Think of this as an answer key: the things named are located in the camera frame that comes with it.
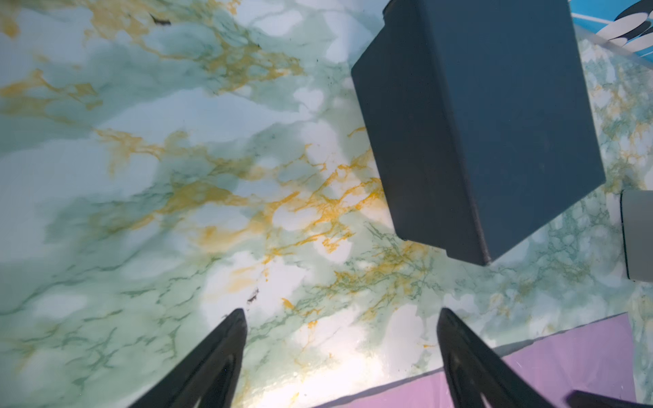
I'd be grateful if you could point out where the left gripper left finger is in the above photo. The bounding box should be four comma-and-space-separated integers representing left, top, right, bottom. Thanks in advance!
132, 309, 248, 407

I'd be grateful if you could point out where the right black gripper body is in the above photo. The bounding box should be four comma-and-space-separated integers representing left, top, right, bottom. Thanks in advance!
620, 190, 653, 282

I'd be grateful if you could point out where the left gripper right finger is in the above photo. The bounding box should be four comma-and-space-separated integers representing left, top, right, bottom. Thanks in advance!
437, 308, 552, 407

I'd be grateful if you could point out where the purple wrapping paper sheet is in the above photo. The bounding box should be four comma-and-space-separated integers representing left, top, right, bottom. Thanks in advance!
329, 309, 639, 407

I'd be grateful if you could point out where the dark blue gift box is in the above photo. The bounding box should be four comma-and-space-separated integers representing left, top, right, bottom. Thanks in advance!
351, 1, 605, 265

